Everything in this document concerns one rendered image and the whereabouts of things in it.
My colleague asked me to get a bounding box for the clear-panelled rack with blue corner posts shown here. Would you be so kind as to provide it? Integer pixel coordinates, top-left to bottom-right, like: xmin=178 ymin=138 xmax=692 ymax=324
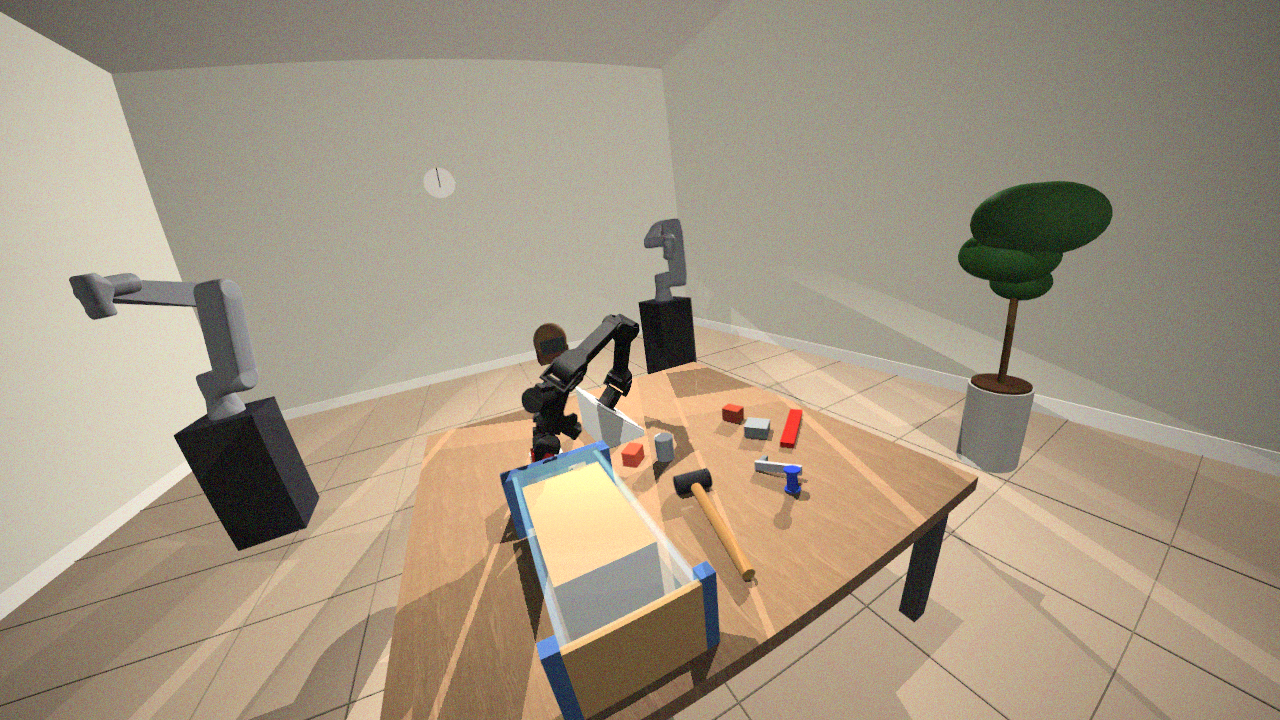
xmin=500 ymin=443 xmax=721 ymax=720

